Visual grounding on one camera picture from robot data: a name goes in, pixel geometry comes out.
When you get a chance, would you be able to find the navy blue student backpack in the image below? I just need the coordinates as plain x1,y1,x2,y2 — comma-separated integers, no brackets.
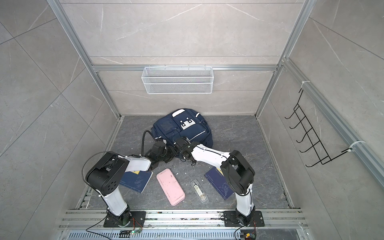
151,108,214,148

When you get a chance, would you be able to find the navy blue notebook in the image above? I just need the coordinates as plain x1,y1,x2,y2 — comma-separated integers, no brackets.
205,167,234,200
120,171,153,194

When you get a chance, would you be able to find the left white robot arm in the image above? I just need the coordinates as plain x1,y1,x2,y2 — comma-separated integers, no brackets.
81,141,177,218

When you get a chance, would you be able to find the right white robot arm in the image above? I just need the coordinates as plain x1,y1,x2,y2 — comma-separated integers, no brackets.
174,138,255,218

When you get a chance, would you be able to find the pink pencil case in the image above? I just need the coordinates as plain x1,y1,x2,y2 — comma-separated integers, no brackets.
156,169,186,206

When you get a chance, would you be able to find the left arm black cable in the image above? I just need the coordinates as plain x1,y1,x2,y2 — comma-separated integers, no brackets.
140,129,155,157

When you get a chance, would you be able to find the white wire mesh basket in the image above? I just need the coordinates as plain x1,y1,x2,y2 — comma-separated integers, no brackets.
142,67,214,95

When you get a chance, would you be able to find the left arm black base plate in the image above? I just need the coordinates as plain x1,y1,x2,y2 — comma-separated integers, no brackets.
103,211,147,228

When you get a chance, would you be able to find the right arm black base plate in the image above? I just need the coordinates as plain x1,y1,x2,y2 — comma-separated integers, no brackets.
220,210,265,227

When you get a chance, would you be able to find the aluminium front rail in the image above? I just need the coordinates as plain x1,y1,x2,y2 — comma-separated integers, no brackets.
58,209,308,230

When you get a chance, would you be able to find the black wire hook rack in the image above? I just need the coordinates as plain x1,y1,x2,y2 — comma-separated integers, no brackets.
284,89,354,168

